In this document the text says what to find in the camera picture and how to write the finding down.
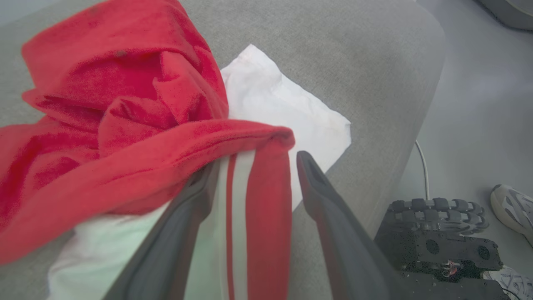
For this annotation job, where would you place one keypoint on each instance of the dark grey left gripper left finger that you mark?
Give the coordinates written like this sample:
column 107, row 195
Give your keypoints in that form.
column 166, row 250

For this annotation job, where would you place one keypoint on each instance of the red and white basketball jersey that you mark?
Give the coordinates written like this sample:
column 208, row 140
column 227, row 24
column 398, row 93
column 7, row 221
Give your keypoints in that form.
column 125, row 83

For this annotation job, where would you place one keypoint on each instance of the white grey sneaker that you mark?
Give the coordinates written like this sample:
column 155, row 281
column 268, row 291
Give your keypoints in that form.
column 514, row 208
column 514, row 283

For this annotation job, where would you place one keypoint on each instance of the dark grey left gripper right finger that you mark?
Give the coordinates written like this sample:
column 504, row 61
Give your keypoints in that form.
column 345, row 250

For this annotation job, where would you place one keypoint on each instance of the black robot base chassis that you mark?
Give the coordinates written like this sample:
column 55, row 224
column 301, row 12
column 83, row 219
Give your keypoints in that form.
column 437, row 246

